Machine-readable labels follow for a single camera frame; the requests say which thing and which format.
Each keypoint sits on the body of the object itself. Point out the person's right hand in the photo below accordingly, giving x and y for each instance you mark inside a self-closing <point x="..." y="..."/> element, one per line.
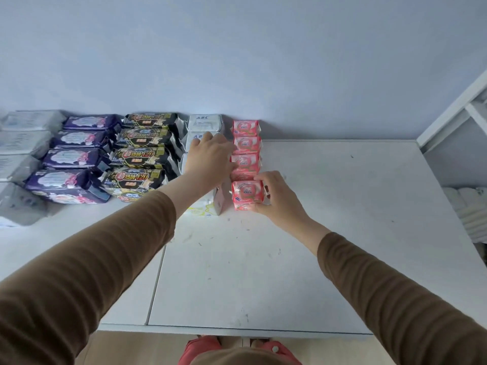
<point x="283" y="201"/>

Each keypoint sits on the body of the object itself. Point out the person's left hand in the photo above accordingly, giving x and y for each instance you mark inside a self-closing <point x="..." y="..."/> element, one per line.
<point x="208" y="161"/>

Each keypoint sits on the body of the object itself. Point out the person's right thumb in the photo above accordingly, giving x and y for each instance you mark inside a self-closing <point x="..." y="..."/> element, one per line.
<point x="265" y="176"/>

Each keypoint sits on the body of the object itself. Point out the person's left fingers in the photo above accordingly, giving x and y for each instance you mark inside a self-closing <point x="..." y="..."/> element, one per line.
<point x="227" y="150"/>

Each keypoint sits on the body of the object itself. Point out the pink pad packet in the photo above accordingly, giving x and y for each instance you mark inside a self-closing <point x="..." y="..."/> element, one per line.
<point x="245" y="128"/>
<point x="247" y="144"/>
<point x="243" y="175"/>
<point x="246" y="194"/>
<point x="247" y="161"/>

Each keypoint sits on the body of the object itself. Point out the person's left forearm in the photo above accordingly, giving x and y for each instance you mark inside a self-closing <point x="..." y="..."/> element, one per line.
<point x="95" y="269"/>

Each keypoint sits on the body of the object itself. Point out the person's right forearm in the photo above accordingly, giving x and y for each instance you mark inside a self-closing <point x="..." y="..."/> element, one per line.
<point x="388" y="300"/>

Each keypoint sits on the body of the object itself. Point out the white pad packet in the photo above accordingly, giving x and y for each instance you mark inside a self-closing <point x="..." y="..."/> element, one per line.
<point x="205" y="123"/>
<point x="207" y="205"/>
<point x="183" y="163"/>
<point x="193" y="140"/>

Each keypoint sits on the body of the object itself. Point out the black and gold pad packet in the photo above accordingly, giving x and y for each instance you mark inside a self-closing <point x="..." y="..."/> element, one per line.
<point x="133" y="182"/>
<point x="144" y="137"/>
<point x="150" y="120"/>
<point x="139" y="156"/>

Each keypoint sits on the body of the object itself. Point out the purple pad packet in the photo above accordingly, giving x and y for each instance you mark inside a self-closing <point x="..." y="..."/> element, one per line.
<point x="74" y="157"/>
<point x="82" y="139"/>
<point x="91" y="122"/>
<point x="66" y="186"/>

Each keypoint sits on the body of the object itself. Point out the person's right red slipper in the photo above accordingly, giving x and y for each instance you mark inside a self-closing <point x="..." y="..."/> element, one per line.
<point x="280" y="351"/>

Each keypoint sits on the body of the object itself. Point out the person's red slipper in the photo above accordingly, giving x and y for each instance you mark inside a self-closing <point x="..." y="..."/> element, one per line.
<point x="198" y="348"/>
<point x="280" y="351"/>

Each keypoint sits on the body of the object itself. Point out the person's brown shirt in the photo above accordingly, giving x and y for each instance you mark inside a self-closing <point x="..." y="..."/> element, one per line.
<point x="236" y="358"/>

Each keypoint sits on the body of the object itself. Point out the person's left red slipper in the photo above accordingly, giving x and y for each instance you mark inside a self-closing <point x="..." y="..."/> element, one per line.
<point x="198" y="348"/>

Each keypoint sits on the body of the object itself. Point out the white shelf unit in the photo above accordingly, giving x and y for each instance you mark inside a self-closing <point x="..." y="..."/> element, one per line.
<point x="452" y="121"/>

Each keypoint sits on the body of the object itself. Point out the grey pad packet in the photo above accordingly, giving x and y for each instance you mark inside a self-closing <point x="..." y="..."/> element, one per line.
<point x="17" y="167"/>
<point x="32" y="120"/>
<point x="23" y="142"/>
<point x="21" y="205"/>

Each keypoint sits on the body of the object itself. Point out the stack of white packets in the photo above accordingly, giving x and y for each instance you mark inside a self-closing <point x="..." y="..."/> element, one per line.
<point x="470" y="212"/>

